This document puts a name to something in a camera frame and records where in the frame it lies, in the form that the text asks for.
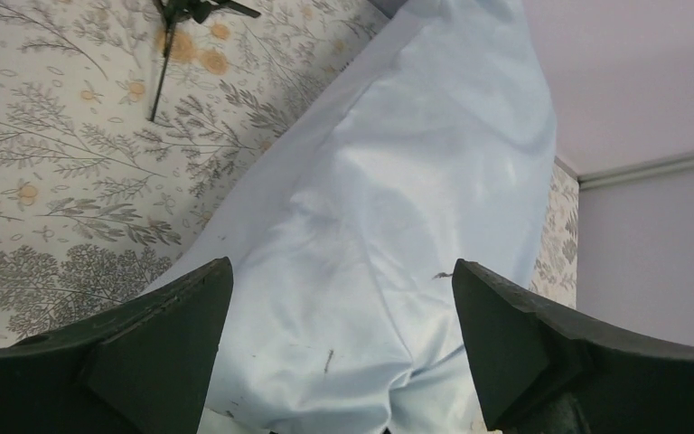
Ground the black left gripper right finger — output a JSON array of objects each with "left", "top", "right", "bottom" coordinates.
[{"left": 452, "top": 259, "right": 694, "bottom": 433}]

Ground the light blue pillowcase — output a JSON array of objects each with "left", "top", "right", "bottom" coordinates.
[{"left": 160, "top": 1, "right": 556, "bottom": 433}]

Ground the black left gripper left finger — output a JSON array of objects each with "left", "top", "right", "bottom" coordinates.
[{"left": 0, "top": 258, "right": 233, "bottom": 433}]

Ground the floral patterned bed sheet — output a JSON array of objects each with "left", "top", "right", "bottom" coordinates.
[{"left": 0, "top": 1, "right": 579, "bottom": 348}]

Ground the black microphone tripod stand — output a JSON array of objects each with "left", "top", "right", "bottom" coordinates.
[{"left": 147, "top": 0, "right": 261, "bottom": 123}]

